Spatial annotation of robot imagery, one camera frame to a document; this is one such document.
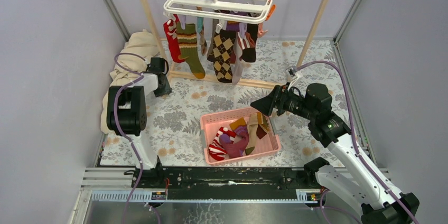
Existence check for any beige striped patchwork sock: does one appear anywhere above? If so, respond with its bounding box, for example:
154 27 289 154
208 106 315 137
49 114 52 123
245 112 270 155

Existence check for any red bear sock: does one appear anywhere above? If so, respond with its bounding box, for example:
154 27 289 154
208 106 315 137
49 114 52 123
163 14 184 63

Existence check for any pink plastic basket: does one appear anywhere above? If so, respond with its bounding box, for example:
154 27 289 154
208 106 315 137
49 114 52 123
200 107 281 165

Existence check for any magenta yellow sock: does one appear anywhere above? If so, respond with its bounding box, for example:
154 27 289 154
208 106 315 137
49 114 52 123
223 118 249 158

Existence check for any white sock hanger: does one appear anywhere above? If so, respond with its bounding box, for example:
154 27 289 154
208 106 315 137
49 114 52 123
163 0 273 24

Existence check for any red white santa sock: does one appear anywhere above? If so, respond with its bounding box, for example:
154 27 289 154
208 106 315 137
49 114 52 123
208 127 236 161

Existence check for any grey sock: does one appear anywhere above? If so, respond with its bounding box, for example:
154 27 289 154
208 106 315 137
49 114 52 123
232 39 243 85

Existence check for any argyle brown sock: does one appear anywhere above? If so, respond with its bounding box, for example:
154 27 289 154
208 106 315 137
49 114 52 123
212 30 236 83

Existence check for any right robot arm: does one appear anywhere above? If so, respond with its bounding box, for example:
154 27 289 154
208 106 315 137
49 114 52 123
250 83 419 223

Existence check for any wooden clothes rack frame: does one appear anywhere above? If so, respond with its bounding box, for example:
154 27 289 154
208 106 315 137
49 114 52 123
127 0 342 90

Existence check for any cream patterned sock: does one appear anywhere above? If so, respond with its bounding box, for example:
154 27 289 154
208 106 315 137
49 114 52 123
199 27 208 56

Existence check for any orange clothes peg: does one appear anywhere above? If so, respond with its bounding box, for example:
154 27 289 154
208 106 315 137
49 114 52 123
265 4 276 21

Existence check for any beige cloth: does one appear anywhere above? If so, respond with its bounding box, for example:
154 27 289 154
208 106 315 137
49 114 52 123
100 29 162 135

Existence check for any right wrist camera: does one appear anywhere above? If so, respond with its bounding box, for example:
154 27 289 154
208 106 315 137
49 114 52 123
286 66 303 90

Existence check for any green striped sock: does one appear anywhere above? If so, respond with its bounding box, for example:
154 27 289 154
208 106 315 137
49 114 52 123
176 22 206 79

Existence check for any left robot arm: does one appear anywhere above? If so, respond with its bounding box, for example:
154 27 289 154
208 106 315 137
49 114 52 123
106 52 172 188

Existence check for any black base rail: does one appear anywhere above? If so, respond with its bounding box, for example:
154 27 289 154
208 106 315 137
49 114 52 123
123 165 323 201

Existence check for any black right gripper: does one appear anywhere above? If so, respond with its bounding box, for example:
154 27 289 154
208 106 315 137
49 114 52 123
250 82 316 121

